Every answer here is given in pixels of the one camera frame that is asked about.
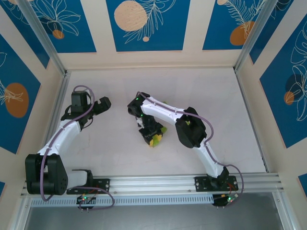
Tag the aluminium frame post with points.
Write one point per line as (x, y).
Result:
(43, 36)
(254, 36)

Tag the aluminium mounting rail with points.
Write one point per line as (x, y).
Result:
(153, 183)

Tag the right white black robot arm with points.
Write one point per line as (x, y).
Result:
(163, 110)

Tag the long lime green lego brick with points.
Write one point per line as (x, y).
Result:
(156, 141)

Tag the aluminium table edge rail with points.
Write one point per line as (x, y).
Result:
(61, 91)
(250, 115)

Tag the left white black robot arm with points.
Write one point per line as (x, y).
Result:
(63, 133)

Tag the grey metal sheet panel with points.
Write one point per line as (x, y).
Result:
(153, 220)

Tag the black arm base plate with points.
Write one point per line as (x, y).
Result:
(103, 184)
(202, 183)

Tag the blue floral wall panel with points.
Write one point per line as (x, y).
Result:
(79, 36)
(33, 40)
(216, 24)
(168, 36)
(275, 31)
(14, 72)
(275, 107)

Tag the black controller board mount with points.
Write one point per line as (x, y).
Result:
(221, 201)
(84, 200)

